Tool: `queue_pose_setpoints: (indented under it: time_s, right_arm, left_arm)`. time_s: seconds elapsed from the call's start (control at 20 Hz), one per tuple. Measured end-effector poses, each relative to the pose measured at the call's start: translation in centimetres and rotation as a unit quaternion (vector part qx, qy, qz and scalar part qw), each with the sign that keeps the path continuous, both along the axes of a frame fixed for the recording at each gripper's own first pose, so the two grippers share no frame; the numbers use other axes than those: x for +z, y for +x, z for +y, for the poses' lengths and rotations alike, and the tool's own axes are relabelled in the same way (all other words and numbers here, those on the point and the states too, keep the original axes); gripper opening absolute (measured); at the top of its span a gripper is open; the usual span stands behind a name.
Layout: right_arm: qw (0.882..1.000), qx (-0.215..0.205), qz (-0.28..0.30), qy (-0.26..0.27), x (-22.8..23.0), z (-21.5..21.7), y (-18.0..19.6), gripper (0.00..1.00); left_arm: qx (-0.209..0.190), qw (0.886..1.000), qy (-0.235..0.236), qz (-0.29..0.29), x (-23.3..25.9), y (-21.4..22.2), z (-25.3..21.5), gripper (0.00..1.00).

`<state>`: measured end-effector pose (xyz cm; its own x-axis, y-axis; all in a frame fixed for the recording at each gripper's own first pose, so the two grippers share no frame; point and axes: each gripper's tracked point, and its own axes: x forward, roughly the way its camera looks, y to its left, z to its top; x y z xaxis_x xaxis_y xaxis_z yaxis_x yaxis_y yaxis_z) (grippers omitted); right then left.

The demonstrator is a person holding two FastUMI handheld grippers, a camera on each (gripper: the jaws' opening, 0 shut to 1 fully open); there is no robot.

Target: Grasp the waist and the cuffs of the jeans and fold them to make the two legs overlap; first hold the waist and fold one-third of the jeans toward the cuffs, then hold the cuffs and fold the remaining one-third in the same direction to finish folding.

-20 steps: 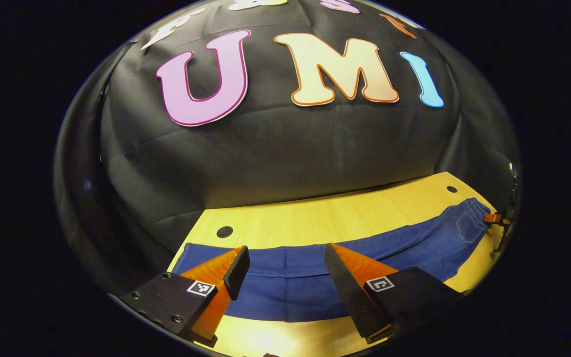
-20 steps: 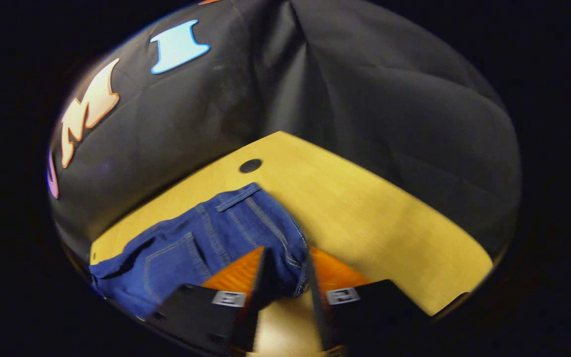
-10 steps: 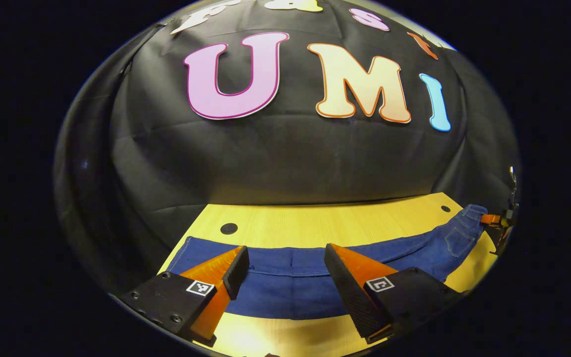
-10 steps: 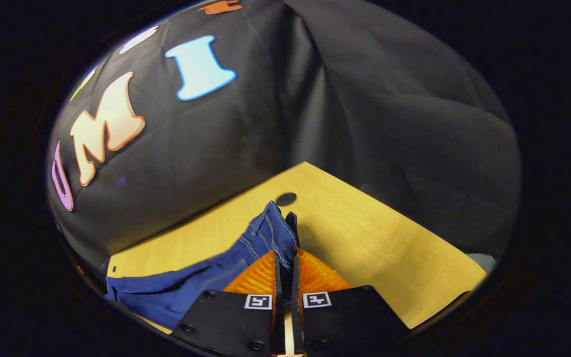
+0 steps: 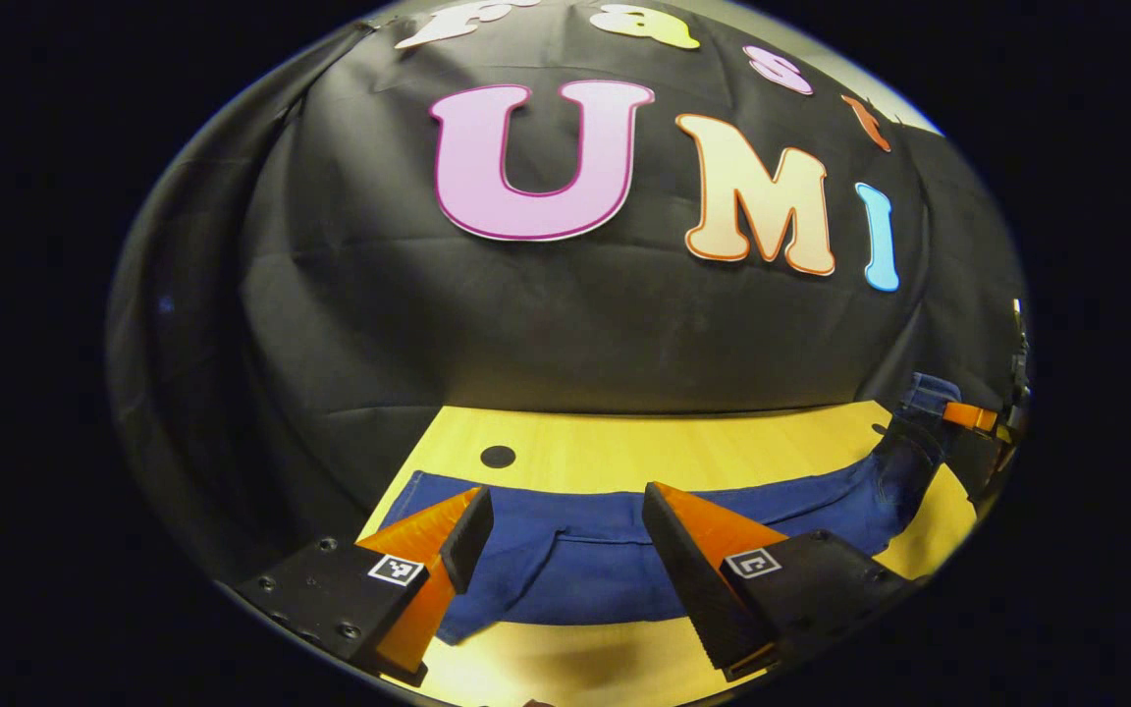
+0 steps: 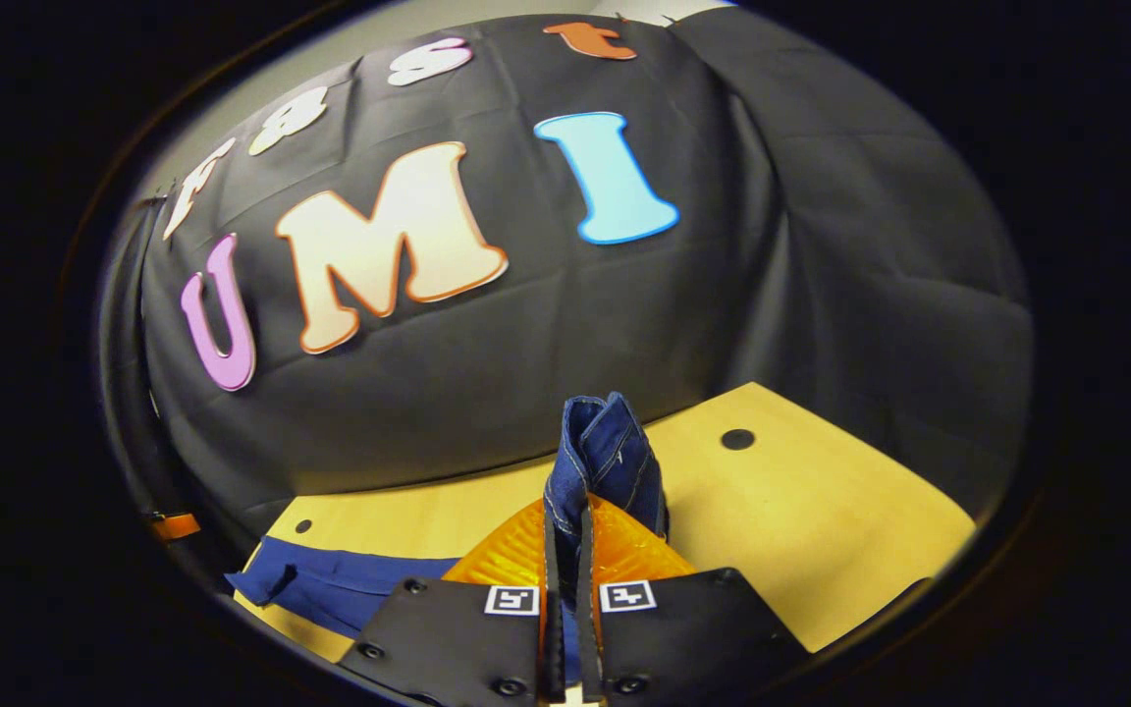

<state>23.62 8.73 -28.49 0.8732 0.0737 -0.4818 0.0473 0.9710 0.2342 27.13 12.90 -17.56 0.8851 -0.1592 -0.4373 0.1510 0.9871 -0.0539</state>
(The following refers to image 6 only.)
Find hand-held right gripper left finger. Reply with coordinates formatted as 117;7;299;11
338;496;567;703

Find black backdrop cloth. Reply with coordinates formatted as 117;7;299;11
99;5;1036;580

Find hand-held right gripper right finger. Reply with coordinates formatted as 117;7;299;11
577;494;810;704

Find blue denim jeans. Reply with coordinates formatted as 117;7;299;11
225;393;671;688

